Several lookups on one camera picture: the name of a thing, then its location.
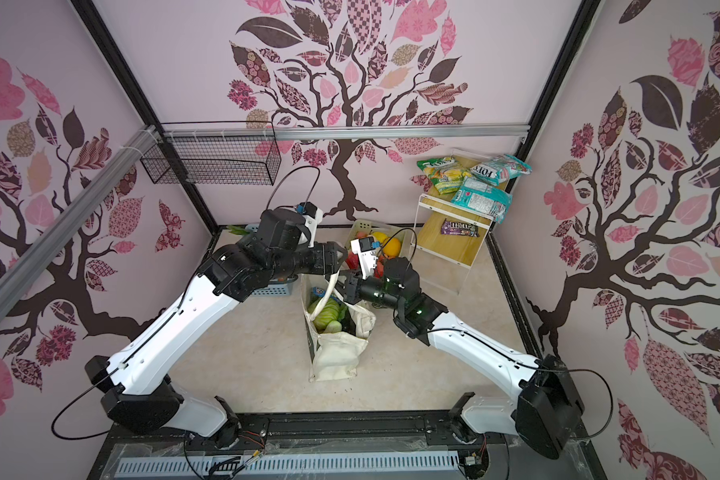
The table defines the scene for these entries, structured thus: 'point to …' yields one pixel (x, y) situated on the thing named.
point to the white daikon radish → (333, 326)
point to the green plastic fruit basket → (381, 233)
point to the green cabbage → (329, 317)
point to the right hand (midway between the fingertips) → (328, 274)
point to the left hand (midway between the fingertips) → (335, 258)
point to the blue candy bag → (318, 291)
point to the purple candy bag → (459, 228)
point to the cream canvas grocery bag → (334, 355)
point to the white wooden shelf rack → (448, 237)
